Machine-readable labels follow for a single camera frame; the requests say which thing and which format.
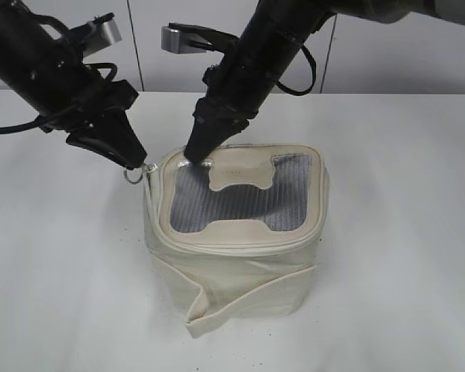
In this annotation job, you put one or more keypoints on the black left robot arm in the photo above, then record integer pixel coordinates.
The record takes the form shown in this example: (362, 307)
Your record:
(42, 61)

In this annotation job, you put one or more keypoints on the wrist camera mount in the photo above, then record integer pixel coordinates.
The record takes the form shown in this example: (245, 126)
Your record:
(97, 34)
(181, 38)

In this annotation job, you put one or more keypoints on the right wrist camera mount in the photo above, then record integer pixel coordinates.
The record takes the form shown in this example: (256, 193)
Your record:
(181, 38)

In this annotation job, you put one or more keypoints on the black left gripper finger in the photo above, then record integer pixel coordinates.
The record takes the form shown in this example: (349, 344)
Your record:
(109, 147)
(116, 123)

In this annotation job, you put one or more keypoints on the cream zippered bag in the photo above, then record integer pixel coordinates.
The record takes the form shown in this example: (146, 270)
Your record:
(236, 236)

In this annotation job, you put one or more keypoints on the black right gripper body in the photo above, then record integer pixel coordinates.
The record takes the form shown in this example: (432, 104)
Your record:
(233, 97)

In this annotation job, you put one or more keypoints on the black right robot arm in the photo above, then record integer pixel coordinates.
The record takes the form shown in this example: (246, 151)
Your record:
(254, 62)

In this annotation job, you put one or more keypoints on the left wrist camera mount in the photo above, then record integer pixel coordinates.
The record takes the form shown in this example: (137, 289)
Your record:
(97, 34)

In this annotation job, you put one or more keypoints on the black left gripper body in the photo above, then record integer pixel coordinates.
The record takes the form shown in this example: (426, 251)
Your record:
(109, 101)

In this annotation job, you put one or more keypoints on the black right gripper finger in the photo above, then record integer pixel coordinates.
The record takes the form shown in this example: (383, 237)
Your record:
(209, 132)

